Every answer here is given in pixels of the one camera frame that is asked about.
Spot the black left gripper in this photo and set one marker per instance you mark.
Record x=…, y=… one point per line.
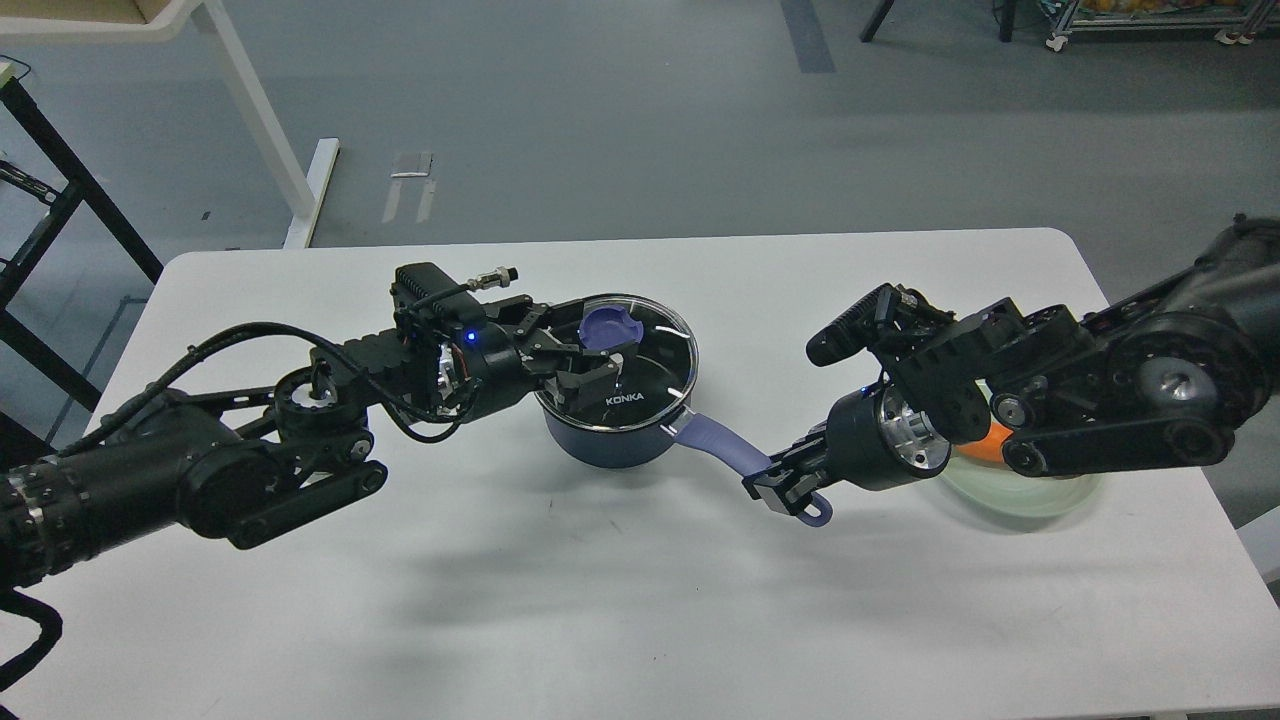
x=480, y=371

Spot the orange toy carrot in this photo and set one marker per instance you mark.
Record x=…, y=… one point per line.
x=990, y=448

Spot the pale green oval plate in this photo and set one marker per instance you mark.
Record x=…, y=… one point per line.
x=997, y=488

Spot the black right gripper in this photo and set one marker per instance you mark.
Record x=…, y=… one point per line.
x=873, y=438

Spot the blue saucepan with handle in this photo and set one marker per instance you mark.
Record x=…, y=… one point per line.
x=620, y=440

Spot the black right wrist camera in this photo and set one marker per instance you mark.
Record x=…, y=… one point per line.
x=889, y=321

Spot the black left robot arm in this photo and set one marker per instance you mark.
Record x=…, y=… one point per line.
x=253, y=464

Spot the glass pot lid blue knob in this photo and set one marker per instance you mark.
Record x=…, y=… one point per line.
x=656, y=374

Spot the metal cart with casters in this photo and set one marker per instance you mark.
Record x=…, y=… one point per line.
x=1234, y=23

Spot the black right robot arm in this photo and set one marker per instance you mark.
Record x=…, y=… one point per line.
x=1159, y=380

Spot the white table leg frame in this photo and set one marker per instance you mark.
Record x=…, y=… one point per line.
x=151, y=22

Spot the black metal rack frame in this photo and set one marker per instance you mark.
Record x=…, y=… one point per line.
x=82, y=190

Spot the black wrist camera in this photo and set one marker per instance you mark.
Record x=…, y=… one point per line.
x=889, y=321
x=426, y=299

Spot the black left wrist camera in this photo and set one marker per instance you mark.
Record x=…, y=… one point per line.
x=426, y=299

